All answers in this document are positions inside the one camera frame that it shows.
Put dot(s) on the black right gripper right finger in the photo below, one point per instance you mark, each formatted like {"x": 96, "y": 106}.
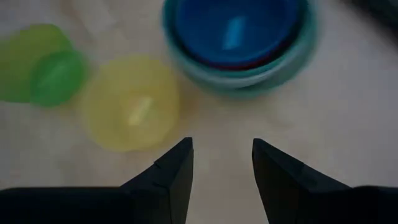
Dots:
{"x": 298, "y": 196}

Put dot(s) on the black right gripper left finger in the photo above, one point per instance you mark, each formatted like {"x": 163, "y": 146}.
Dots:
{"x": 149, "y": 199}

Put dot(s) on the yellow translucent plastic bowl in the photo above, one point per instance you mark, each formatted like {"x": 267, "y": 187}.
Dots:
{"x": 132, "y": 105}

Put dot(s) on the dark teal bowl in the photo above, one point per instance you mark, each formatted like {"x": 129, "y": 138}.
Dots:
{"x": 242, "y": 85}

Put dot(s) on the red bowl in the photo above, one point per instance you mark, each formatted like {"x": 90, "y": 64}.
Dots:
{"x": 239, "y": 66}

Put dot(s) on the blue bowl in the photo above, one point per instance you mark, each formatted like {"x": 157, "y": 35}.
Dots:
{"x": 236, "y": 31}

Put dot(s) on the light green plastic bowl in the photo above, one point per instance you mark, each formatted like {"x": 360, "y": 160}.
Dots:
{"x": 21, "y": 62}

